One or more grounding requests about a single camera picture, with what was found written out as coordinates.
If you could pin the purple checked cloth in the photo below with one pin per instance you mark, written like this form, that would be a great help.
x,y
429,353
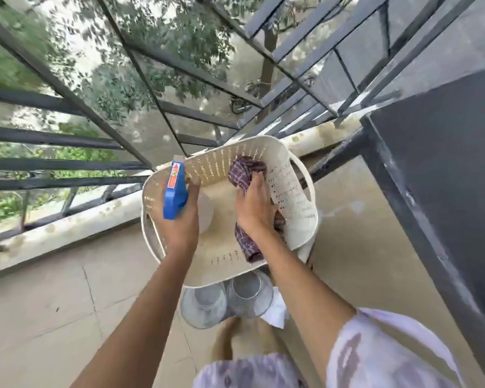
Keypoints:
x,y
243,170

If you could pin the person's right forearm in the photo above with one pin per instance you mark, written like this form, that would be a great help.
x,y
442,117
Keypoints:
x,y
299,290

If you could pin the bicycle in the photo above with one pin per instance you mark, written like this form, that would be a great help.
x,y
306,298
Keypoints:
x,y
240,105

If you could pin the person's left fingers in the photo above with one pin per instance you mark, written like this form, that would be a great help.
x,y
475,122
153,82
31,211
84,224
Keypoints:
x,y
194,184

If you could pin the person's left hand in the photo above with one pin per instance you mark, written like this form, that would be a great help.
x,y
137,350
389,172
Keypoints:
x,y
178,232

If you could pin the dark metal window grille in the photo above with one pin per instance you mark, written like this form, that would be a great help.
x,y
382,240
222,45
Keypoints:
x,y
44,138

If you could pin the white cloth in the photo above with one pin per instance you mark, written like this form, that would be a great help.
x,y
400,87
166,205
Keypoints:
x,y
277,315

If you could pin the green leafy tree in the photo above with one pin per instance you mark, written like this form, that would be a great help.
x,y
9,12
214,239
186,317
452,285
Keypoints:
x,y
194,40

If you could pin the dark grey door panel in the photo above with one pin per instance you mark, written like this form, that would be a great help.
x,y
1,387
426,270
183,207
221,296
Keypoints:
x,y
448,157

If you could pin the brown wooden stool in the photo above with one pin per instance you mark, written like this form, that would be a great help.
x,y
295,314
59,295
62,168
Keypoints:
x,y
244,339

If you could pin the blue spray bottle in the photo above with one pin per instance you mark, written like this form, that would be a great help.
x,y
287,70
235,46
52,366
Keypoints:
x,y
175,197

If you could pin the person's right hand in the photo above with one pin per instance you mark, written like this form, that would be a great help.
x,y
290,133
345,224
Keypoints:
x,y
255,210

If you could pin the purple white patterned garment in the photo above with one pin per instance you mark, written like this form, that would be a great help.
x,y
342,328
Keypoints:
x,y
388,353

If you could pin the person's left forearm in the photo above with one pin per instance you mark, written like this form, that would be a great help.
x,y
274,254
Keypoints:
x,y
145,323

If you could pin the green bush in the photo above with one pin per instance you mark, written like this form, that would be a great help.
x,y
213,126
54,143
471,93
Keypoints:
x,y
2,204

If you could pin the person's right thumb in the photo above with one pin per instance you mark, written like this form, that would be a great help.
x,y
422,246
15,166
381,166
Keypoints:
x,y
241,200

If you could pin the clear glass tumbler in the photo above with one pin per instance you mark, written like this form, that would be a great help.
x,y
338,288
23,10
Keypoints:
x,y
204,309
249,297

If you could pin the white perforated plastic basket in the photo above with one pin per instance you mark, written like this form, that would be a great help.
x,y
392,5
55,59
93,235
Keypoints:
x,y
289,189

